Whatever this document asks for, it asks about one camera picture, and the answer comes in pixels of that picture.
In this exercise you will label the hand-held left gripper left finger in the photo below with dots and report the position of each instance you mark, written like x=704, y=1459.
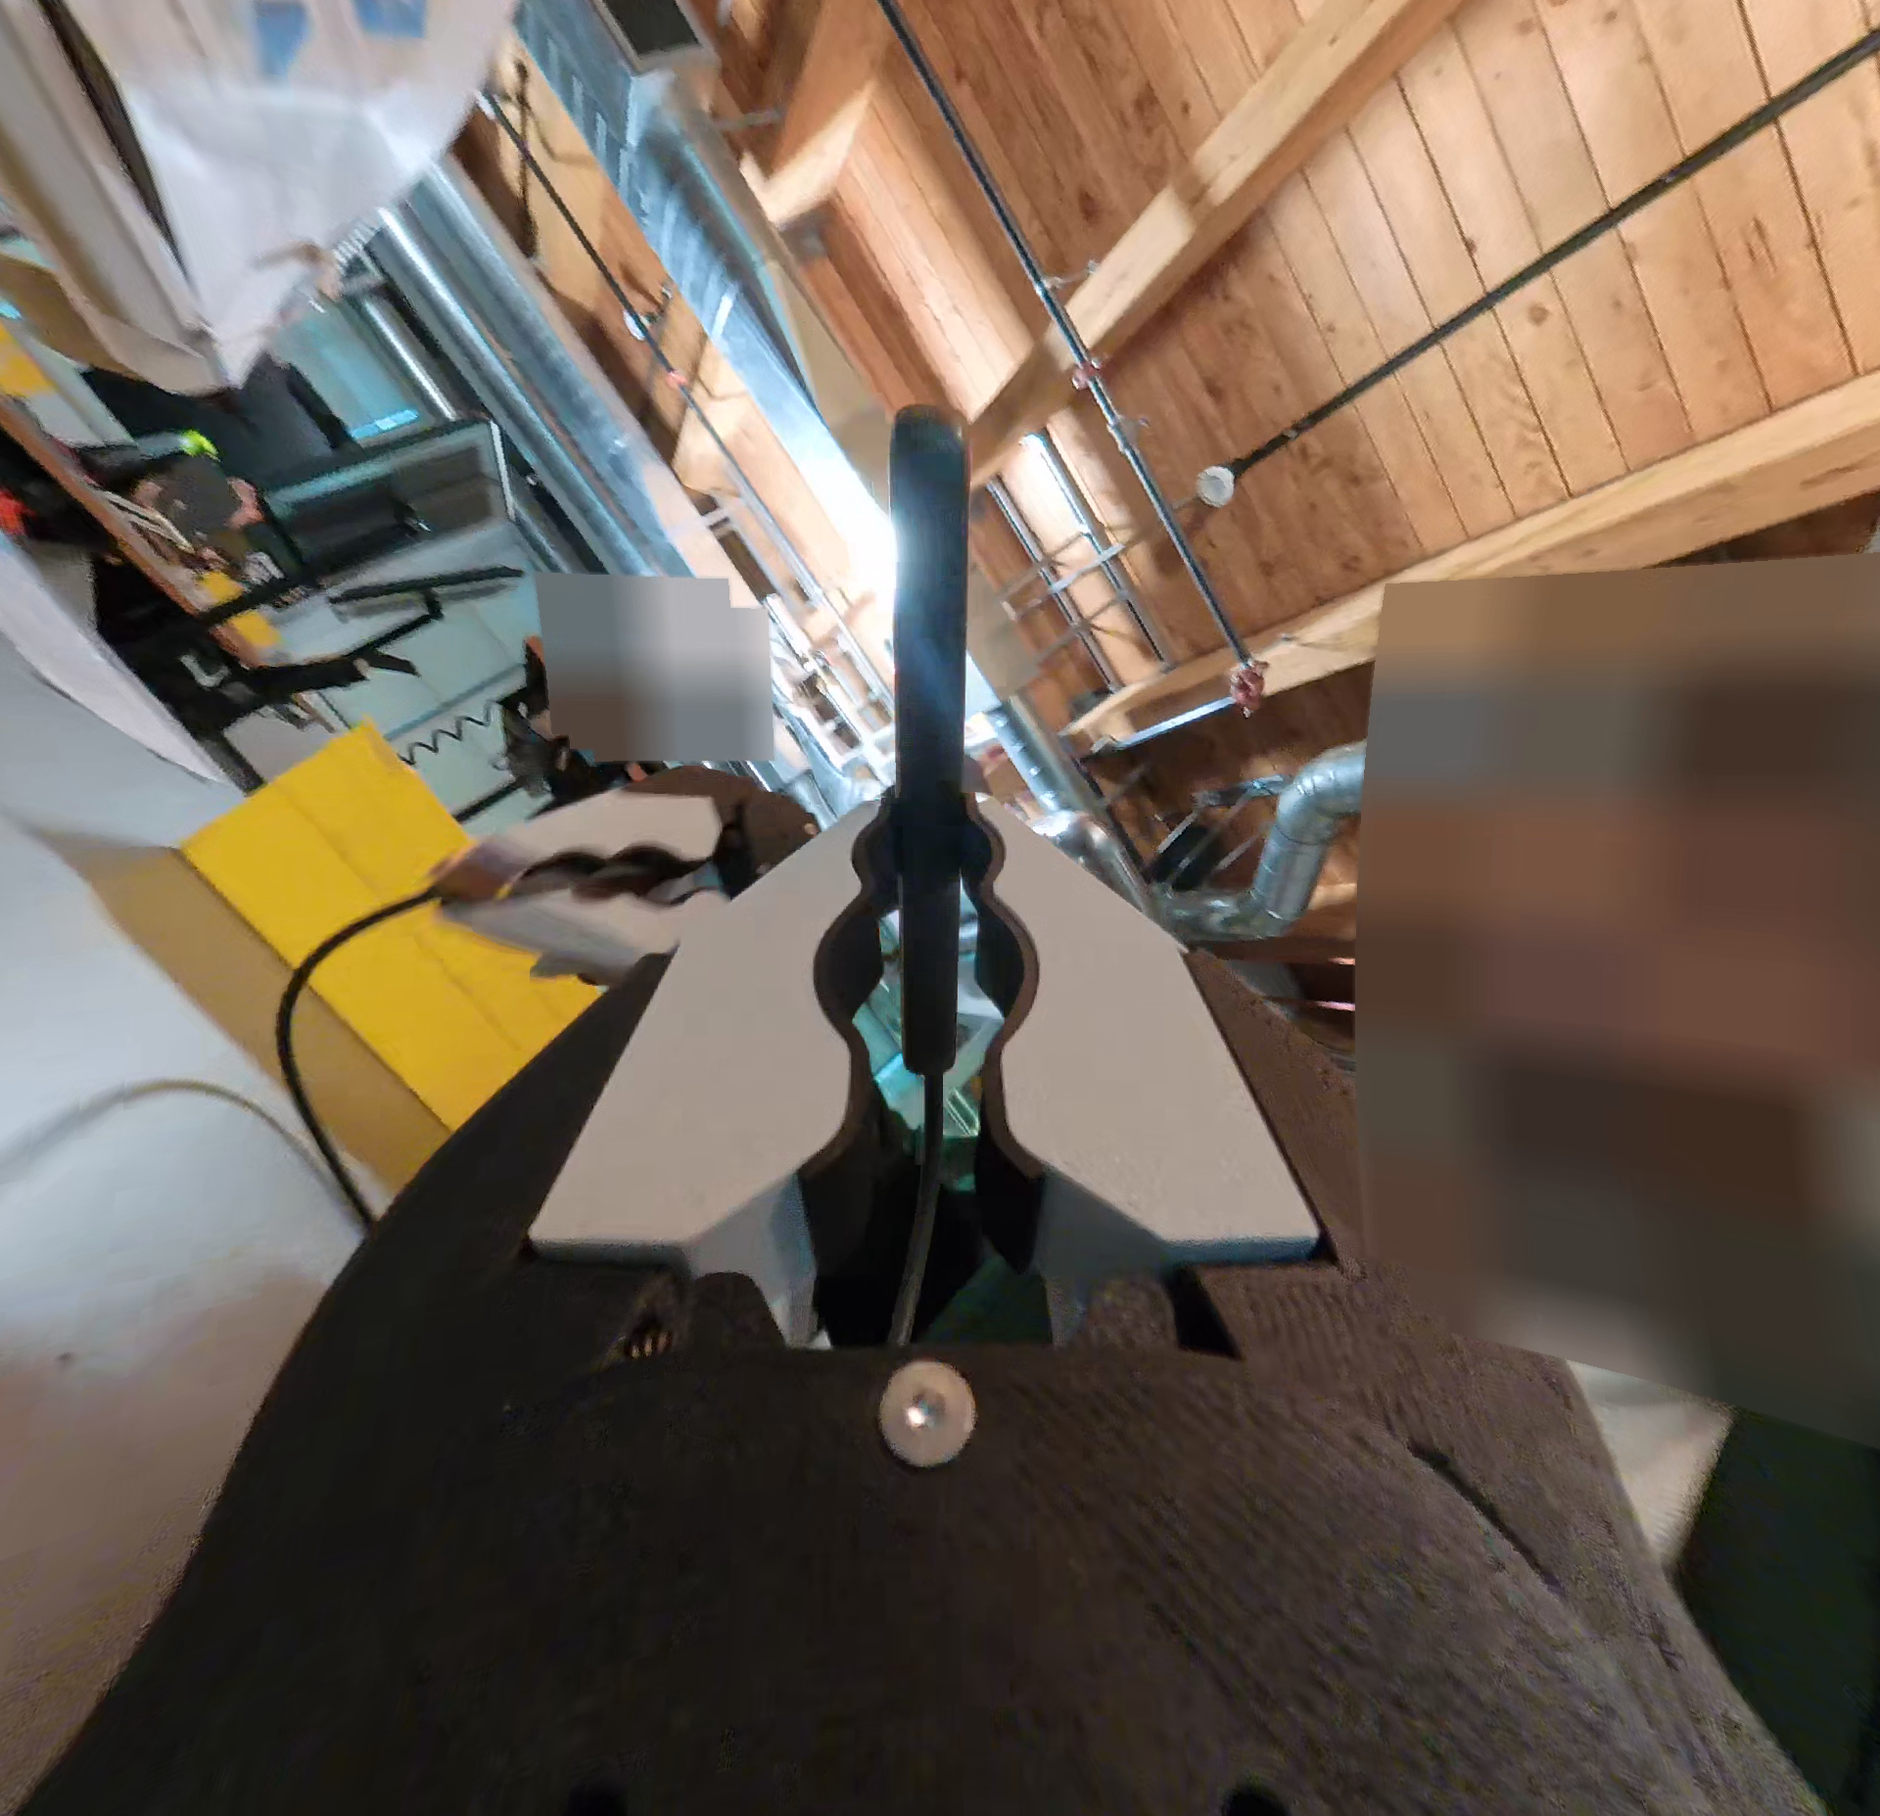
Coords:
x=707, y=1097

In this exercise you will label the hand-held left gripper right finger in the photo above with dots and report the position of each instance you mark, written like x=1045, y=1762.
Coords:
x=1146, y=1097

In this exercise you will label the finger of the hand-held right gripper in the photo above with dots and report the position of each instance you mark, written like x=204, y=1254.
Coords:
x=617, y=824
x=588, y=934

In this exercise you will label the slim dark grey USB hub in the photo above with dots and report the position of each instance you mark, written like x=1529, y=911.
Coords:
x=929, y=670

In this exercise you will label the yellow plastic bin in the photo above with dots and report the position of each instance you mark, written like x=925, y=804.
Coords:
x=369, y=875

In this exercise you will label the grey desk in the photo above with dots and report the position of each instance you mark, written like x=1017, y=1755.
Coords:
x=117, y=1258

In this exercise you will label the black computer monitor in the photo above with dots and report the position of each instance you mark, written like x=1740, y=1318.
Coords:
x=396, y=486

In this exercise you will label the red sprinkler valve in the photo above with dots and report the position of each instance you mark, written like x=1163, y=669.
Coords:
x=1250, y=685

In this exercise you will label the white smoke detector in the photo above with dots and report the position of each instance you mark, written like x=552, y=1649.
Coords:
x=1214, y=484

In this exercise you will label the document stand with instruction sheet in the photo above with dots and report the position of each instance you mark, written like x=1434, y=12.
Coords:
x=249, y=82

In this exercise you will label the bent silver ventilation duct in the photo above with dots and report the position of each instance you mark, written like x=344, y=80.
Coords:
x=1307, y=833

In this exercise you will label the long spiral ventilation duct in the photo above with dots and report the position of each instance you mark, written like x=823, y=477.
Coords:
x=500, y=362

